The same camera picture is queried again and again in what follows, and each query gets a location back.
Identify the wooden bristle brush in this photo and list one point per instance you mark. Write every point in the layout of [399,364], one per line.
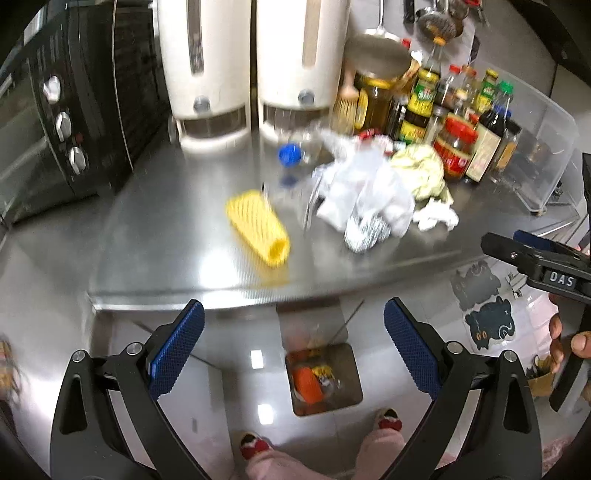
[344,110]

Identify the dark bottle cream label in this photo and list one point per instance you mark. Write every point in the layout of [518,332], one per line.
[490,128]

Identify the right white grain dispenser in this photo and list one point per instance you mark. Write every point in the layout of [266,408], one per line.
[299,49]

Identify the pale green crumpled wrapper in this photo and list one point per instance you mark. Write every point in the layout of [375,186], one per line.
[422,170]

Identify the clear plastic storage box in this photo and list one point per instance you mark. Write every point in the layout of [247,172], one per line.
[532,162]

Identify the steel ladle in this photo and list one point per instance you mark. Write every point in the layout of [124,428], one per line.
[377,53]

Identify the steel trash bin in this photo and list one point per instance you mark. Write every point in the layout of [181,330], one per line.
[323,379]

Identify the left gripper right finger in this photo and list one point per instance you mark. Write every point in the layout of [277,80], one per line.
[503,441]

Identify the red lid sauce jar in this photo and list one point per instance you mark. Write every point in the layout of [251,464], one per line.
[454,144]

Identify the yellow foam fruit net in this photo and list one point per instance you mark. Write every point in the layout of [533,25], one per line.
[254,219]

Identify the green label soy sauce bottle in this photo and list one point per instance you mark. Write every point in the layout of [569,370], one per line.
[419,109]

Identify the silver foil snack wrapper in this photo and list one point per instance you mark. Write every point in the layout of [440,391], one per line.
[362,234]

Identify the large yellow oil jar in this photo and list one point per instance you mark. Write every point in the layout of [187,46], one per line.
[375,102]

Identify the left white grain dispenser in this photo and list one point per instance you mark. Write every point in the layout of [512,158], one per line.
[205,49]

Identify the black cat floor sticker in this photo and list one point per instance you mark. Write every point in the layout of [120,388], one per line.
[492,322]

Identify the red slipper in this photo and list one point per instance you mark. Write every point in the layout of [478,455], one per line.
[388,419]
[252,444]

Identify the person's right hand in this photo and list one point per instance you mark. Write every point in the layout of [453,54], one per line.
[569,314]

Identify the left red slipper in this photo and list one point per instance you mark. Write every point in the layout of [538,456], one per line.
[252,444]

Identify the white grain dispenser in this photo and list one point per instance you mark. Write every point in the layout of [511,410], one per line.
[205,49]
[299,49]

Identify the clear plastic bottle blue cap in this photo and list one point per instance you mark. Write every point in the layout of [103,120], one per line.
[297,188]

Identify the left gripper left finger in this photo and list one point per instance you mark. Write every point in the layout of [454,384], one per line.
[86,439]

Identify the green cap bottle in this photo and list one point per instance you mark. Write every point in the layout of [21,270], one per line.
[503,98]

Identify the right red slipper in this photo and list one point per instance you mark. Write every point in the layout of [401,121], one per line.
[388,419]

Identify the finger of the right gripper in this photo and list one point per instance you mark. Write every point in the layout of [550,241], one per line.
[534,241]
[505,249]

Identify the white paper pile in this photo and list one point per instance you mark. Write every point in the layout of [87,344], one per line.
[361,179]

